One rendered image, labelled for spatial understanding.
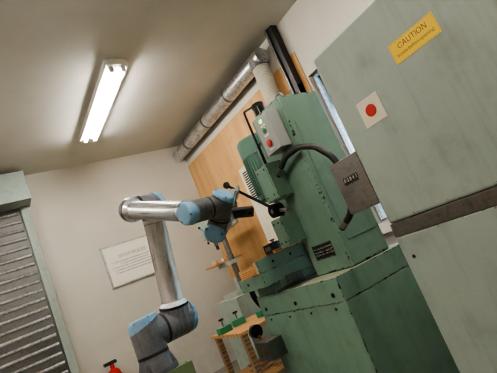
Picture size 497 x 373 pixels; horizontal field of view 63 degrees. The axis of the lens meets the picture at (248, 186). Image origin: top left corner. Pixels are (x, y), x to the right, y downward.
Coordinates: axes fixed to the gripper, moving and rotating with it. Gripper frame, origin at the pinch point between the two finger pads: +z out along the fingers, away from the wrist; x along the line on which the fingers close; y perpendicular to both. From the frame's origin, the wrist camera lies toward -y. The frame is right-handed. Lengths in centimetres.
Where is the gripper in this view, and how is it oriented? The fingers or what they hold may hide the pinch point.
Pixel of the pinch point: (239, 199)
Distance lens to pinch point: 199.6
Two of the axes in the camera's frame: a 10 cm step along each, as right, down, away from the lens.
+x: 0.0, 9.2, 3.9
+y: -9.8, -0.8, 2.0
